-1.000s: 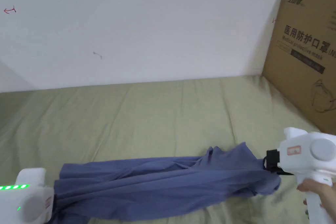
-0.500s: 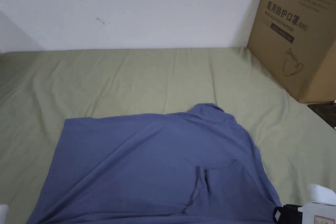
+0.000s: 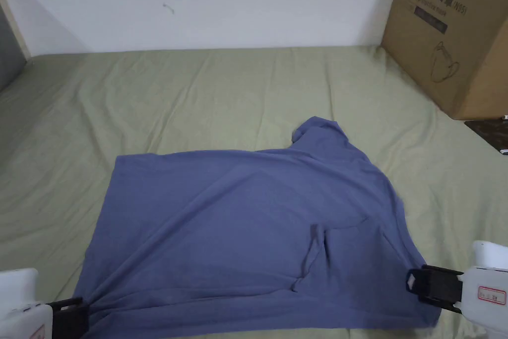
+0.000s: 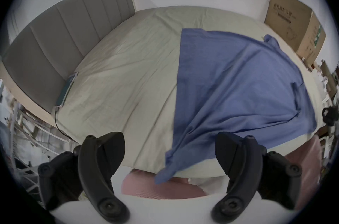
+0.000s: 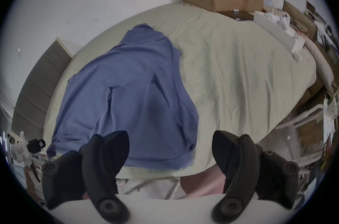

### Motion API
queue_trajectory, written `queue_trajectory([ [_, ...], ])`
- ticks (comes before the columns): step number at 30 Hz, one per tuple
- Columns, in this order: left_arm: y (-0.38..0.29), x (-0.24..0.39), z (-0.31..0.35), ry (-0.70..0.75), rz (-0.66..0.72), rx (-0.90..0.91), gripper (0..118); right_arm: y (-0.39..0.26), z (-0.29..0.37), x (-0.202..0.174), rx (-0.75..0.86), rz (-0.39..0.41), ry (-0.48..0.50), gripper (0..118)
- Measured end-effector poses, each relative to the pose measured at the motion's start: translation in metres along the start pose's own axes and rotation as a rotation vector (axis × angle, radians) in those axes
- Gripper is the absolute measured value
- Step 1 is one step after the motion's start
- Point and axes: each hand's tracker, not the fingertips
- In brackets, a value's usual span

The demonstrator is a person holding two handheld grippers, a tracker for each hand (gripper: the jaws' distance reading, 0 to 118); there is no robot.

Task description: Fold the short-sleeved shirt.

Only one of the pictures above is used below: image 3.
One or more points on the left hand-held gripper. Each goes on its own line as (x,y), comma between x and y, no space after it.
(20,307)

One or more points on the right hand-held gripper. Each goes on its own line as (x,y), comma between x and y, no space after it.
(486,283)

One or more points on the blue shirt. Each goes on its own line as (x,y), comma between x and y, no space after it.
(238,228)

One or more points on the bed with pale green sheet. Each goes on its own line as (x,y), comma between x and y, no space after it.
(190,100)

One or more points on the brown cardboard carton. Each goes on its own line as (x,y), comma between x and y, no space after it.
(452,33)

